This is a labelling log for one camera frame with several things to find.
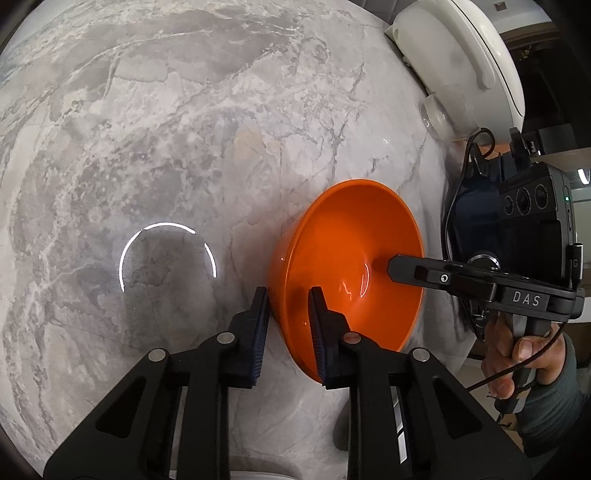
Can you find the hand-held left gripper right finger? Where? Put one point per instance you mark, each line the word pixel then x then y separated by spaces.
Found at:
pixel 318 334

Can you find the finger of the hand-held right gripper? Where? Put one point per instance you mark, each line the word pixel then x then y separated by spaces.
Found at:
pixel 406 266

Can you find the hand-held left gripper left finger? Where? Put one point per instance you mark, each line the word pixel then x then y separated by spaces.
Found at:
pixel 260 325

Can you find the orange bowl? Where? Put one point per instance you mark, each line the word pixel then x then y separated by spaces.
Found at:
pixel 341 240

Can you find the person's right forearm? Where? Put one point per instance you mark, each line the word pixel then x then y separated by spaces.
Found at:
pixel 556 406

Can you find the person's right hand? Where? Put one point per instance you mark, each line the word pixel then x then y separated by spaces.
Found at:
pixel 531 351

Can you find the white rice cooker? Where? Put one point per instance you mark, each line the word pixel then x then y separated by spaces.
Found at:
pixel 455 46

